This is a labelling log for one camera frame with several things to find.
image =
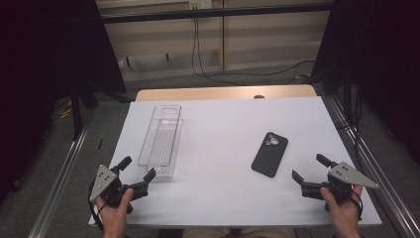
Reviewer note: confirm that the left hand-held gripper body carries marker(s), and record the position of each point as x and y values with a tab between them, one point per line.
105	181

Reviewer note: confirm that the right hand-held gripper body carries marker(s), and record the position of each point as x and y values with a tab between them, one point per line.
346	175

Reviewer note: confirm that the person's left hand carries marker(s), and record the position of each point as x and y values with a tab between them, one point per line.
115	218

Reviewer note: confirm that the person's right hand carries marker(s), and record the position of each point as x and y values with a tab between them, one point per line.
345	216

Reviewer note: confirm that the small black floor object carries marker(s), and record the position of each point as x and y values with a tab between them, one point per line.
100	144

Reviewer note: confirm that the clear plastic packaging box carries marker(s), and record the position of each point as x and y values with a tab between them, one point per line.
161	142

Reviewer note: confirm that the black stand leg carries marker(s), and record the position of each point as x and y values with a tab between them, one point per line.
77	112

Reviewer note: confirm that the white table mat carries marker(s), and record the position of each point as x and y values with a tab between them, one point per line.
224	191

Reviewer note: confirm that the wooden table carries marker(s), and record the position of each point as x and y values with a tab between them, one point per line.
198	93

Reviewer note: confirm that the black curtain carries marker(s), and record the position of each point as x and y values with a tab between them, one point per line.
39	66
379	59

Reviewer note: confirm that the black horizontal bar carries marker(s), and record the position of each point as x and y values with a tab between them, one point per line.
214	13

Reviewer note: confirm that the metal floor rail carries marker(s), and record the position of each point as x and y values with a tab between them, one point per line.
57	185
376	165

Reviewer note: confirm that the wall power outlet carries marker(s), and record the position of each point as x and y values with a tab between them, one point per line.
200	4

